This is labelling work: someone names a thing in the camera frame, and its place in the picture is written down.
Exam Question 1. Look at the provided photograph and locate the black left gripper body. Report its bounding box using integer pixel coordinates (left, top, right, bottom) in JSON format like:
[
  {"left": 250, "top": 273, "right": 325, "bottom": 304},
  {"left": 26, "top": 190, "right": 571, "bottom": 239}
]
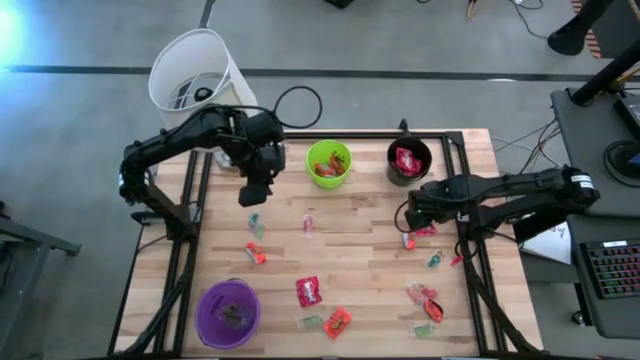
[{"left": 239, "top": 117, "right": 287, "bottom": 187}]

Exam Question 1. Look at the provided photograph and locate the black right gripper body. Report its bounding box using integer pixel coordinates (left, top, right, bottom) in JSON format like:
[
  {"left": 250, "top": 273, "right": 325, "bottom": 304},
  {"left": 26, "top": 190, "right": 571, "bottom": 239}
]
[{"left": 403, "top": 180, "right": 454, "bottom": 229}]

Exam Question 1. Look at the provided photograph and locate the purple plastic bucket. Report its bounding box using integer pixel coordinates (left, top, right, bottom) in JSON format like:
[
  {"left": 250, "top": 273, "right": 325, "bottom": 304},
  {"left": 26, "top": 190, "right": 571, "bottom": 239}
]
[{"left": 194, "top": 278, "right": 262, "bottom": 350}]

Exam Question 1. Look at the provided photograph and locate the red orange candy pack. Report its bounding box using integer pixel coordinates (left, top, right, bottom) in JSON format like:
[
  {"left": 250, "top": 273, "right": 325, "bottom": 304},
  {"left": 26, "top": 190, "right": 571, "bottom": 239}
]
[{"left": 423, "top": 298, "right": 445, "bottom": 324}]

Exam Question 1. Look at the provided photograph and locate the black plastic bucket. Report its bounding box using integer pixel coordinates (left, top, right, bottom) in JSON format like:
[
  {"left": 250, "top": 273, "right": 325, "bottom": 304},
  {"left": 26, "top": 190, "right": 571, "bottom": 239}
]
[{"left": 386, "top": 135, "right": 434, "bottom": 188}]

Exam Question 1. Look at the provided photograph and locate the green plastic bucket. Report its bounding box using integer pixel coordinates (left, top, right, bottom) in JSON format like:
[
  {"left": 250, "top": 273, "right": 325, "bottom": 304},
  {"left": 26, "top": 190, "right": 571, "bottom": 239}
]
[{"left": 305, "top": 139, "right": 354, "bottom": 190}]

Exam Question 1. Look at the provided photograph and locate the small orange Reese's pack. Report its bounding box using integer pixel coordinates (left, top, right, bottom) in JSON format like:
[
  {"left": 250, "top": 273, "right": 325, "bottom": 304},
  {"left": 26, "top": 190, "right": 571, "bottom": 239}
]
[{"left": 244, "top": 241, "right": 268, "bottom": 265}]

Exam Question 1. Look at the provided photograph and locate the white shade silver table lamp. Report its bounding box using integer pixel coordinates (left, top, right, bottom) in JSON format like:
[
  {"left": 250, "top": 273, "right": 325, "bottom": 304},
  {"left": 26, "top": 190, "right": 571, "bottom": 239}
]
[{"left": 148, "top": 28, "right": 259, "bottom": 172}]

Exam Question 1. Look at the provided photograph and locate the black desk leg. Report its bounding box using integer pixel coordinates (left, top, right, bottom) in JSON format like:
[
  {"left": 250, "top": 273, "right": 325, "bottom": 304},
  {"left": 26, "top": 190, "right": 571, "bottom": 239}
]
[{"left": 512, "top": 212, "right": 569, "bottom": 244}]

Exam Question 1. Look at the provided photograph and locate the white paper sheet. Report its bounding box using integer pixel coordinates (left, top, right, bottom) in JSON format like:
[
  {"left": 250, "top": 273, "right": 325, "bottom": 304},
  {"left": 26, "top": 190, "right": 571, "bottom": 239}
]
[{"left": 522, "top": 222, "right": 572, "bottom": 265}]

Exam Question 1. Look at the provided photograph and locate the grey desk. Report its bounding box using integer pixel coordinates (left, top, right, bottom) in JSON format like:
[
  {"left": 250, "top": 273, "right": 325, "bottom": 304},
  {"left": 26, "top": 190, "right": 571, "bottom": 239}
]
[
  {"left": 549, "top": 88, "right": 640, "bottom": 217},
  {"left": 567, "top": 214, "right": 640, "bottom": 341}
]

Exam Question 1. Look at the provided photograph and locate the black backlit keyboard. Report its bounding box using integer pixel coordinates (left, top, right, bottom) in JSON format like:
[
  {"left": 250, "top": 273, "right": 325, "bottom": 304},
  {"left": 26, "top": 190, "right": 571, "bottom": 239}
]
[{"left": 581, "top": 239, "right": 640, "bottom": 300}]

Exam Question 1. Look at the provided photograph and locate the black pole with foot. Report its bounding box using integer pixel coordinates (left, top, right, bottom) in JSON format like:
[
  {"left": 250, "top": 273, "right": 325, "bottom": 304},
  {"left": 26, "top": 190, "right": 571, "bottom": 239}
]
[{"left": 547, "top": 0, "right": 616, "bottom": 56}]

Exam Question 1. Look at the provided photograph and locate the red white striped mat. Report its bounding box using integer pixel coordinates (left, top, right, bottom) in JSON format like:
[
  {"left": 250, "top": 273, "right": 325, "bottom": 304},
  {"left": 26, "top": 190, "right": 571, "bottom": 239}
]
[{"left": 569, "top": 0, "right": 601, "bottom": 59}]

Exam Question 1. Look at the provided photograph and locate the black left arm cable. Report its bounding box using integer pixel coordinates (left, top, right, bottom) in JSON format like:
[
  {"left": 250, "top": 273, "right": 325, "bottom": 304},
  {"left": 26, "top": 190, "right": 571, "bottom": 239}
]
[{"left": 273, "top": 85, "right": 324, "bottom": 130}]

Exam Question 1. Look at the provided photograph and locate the black aluminium table frame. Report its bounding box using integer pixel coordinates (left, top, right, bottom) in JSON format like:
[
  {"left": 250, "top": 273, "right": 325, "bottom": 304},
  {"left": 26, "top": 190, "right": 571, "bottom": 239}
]
[{"left": 107, "top": 128, "right": 544, "bottom": 359}]

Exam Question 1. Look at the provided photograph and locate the cable bundle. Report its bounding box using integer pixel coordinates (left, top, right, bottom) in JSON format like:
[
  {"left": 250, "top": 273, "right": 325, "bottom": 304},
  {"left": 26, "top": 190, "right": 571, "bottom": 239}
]
[{"left": 492, "top": 118, "right": 564, "bottom": 174}]

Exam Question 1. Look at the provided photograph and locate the black floor cable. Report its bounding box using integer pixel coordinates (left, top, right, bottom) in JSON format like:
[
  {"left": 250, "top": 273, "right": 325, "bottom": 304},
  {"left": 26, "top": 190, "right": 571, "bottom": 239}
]
[{"left": 509, "top": 0, "right": 551, "bottom": 41}]

